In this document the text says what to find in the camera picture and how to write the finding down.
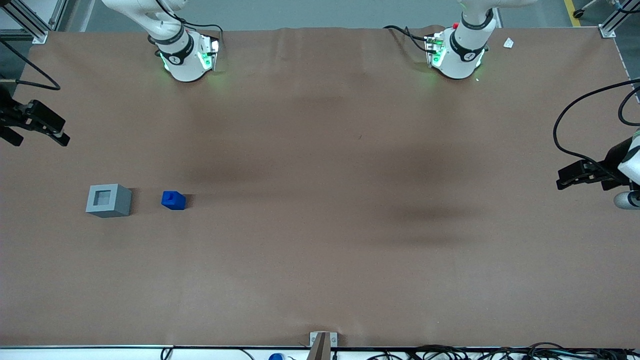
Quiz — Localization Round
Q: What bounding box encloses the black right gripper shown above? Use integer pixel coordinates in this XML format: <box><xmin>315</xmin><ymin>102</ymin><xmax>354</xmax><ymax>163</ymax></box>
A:
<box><xmin>0</xmin><ymin>90</ymin><xmax>71</xmax><ymax>147</ymax></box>

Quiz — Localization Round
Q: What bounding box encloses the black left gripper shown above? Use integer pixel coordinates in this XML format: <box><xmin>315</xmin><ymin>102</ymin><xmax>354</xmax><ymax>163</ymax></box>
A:
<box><xmin>556</xmin><ymin>137</ymin><xmax>636</xmax><ymax>192</ymax></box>

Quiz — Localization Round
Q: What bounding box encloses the blue plastic block part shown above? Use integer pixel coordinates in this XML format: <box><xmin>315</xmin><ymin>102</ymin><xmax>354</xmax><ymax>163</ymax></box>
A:
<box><xmin>161</xmin><ymin>190</ymin><xmax>187</xmax><ymax>211</ymax></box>

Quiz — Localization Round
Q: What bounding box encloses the gray square hollow base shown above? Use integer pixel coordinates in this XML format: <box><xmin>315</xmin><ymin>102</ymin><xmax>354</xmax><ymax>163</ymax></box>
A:
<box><xmin>85</xmin><ymin>183</ymin><xmax>133</xmax><ymax>219</ymax></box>

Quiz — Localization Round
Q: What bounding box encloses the brown paper table cover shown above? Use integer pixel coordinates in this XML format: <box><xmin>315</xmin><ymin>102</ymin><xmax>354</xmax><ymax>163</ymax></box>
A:
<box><xmin>0</xmin><ymin>25</ymin><xmax>640</xmax><ymax>349</ymax></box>

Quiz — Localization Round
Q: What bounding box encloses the long black left gripper cable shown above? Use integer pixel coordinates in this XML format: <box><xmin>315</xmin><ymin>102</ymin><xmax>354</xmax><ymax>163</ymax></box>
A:
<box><xmin>552</xmin><ymin>78</ymin><xmax>640</xmax><ymax>174</ymax></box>

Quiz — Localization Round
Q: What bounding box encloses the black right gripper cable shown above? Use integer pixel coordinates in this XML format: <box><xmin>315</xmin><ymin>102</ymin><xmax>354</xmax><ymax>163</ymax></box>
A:
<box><xmin>0</xmin><ymin>39</ymin><xmax>62</xmax><ymax>92</ymax></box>

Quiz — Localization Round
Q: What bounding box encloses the short black looped cable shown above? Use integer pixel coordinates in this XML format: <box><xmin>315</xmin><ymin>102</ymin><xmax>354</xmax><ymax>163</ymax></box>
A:
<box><xmin>617</xmin><ymin>88</ymin><xmax>640</xmax><ymax>127</ymax></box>

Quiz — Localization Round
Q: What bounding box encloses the aluminium frame profile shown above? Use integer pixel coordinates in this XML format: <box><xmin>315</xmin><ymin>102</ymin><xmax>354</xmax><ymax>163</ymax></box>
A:
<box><xmin>0</xmin><ymin>0</ymin><xmax>50</xmax><ymax>45</ymax></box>
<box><xmin>598</xmin><ymin>0</ymin><xmax>640</xmax><ymax>40</ymax></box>

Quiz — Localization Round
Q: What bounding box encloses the black cable bundle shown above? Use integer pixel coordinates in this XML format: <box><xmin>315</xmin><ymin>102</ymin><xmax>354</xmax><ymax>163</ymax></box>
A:
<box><xmin>407</xmin><ymin>342</ymin><xmax>640</xmax><ymax>360</ymax></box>

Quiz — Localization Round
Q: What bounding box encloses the black right arm base cable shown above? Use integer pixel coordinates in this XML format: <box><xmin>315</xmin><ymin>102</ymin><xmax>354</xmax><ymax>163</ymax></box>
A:
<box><xmin>154</xmin><ymin>0</ymin><xmax>224</xmax><ymax>53</ymax></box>

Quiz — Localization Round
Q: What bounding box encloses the black arm base cable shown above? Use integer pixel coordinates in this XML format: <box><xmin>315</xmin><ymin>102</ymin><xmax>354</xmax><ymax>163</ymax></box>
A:
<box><xmin>383</xmin><ymin>24</ymin><xmax>432</xmax><ymax>54</ymax></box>
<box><xmin>154</xmin><ymin>0</ymin><xmax>224</xmax><ymax>53</ymax></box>

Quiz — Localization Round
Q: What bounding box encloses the black left arm base cable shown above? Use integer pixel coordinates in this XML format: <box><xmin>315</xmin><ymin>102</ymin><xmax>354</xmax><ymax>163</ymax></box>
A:
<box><xmin>383</xmin><ymin>24</ymin><xmax>432</xmax><ymax>54</ymax></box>

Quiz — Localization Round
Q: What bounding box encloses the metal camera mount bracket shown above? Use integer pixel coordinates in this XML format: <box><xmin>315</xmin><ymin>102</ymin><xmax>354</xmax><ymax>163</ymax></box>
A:
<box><xmin>309</xmin><ymin>331</ymin><xmax>339</xmax><ymax>360</ymax></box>

